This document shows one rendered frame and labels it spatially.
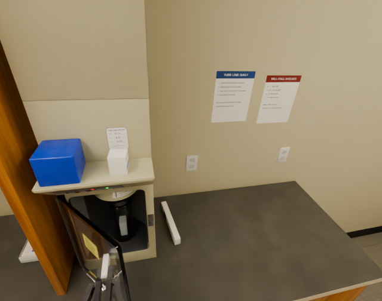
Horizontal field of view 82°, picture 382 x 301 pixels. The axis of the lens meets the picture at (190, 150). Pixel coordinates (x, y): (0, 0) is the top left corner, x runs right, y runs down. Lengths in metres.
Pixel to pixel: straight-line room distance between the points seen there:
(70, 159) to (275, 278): 0.98
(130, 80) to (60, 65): 0.17
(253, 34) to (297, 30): 0.23
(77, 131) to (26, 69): 0.19
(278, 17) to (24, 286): 1.60
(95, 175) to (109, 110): 0.19
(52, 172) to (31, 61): 0.27
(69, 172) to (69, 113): 0.16
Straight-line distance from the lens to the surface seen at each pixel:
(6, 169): 0.73
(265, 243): 1.28
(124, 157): 0.64
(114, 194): 0.87
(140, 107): 0.67
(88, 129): 0.70
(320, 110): 1.58
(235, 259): 1.19
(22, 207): 0.80
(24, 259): 1.30
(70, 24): 0.64
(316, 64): 1.43
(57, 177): 0.68
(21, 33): 0.67
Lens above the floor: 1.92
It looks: 32 degrees down
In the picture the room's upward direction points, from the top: 4 degrees clockwise
